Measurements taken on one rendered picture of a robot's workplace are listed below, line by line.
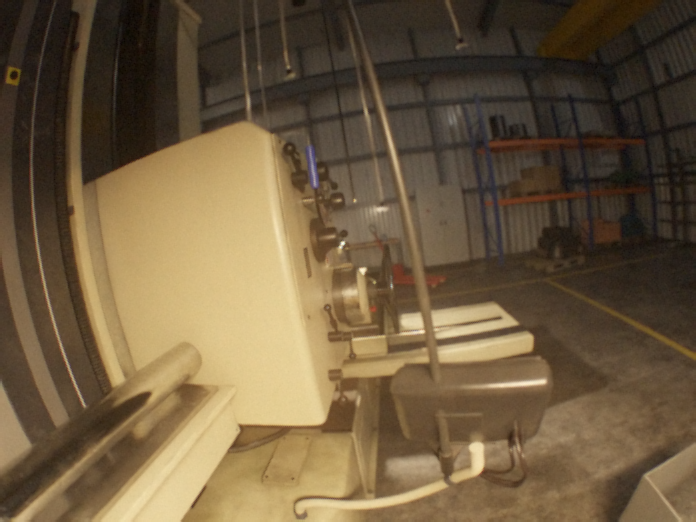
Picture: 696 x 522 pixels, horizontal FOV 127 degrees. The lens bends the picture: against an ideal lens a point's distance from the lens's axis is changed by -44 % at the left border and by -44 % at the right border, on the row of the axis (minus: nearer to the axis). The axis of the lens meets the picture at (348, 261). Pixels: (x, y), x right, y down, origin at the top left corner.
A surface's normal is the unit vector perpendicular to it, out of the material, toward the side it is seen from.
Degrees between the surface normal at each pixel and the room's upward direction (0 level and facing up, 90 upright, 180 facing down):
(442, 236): 90
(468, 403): 109
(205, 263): 90
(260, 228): 90
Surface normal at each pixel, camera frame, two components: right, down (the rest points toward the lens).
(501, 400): -0.29, 0.50
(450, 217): -0.11, 0.15
